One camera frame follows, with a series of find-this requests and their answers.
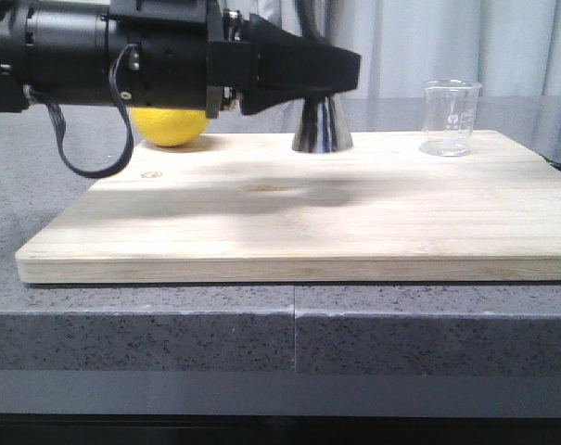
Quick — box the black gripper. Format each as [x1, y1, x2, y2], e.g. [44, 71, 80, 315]
[108, 1, 362, 119]

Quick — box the steel double jigger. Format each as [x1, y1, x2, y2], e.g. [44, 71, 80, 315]
[292, 1, 353, 154]

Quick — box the clear glass beaker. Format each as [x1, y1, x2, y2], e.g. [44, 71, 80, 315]
[419, 79, 482, 157]

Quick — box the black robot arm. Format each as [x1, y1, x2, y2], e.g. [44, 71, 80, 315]
[0, 1, 361, 118]

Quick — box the yellow lemon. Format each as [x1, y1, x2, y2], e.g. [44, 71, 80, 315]
[130, 108, 210, 147]

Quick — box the wooden cutting board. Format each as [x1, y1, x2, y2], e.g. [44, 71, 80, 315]
[16, 131, 561, 284]

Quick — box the light grey curtain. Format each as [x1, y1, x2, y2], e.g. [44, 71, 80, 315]
[223, 0, 561, 99]

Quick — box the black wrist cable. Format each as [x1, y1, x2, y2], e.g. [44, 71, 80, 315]
[22, 42, 142, 179]

